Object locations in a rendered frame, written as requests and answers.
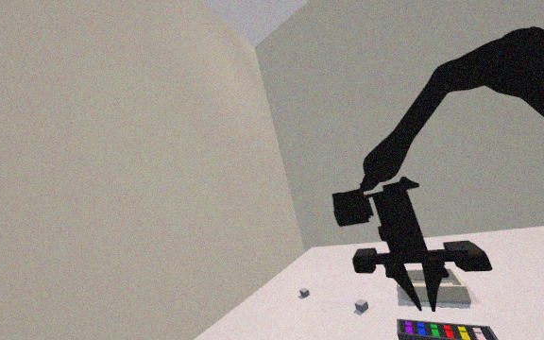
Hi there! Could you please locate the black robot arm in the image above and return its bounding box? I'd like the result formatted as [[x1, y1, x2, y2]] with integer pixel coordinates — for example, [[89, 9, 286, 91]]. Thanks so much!
[[332, 26, 544, 228]]

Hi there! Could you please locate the beige rectangular tray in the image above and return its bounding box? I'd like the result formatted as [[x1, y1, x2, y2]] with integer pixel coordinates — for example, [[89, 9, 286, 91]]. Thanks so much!
[[399, 268, 471, 301]]

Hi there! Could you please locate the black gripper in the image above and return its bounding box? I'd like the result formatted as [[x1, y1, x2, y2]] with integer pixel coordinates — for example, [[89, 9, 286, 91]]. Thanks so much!
[[352, 216, 492, 312]]

